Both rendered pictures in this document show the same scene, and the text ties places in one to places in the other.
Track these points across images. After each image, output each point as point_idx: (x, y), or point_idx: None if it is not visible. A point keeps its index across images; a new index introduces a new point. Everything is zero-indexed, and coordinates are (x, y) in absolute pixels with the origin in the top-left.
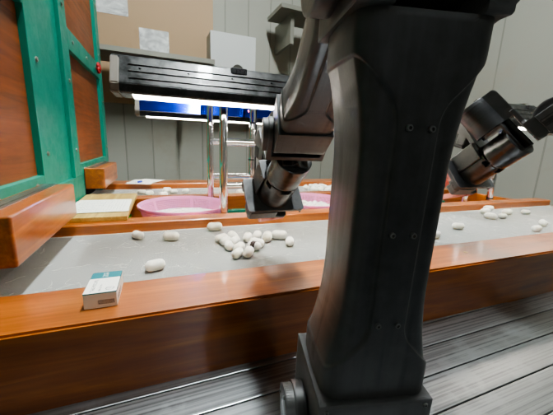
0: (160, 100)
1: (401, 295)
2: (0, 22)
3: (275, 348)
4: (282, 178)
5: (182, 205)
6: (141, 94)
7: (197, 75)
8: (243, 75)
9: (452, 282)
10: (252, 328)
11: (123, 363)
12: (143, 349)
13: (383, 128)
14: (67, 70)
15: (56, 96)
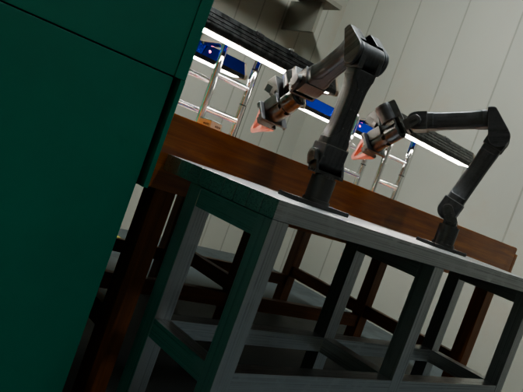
0: (208, 34)
1: (349, 123)
2: None
3: (270, 183)
4: (290, 104)
5: None
6: (210, 29)
7: (239, 29)
8: (261, 38)
9: (352, 194)
10: (265, 166)
11: (220, 155)
12: (229, 152)
13: (354, 88)
14: None
15: None
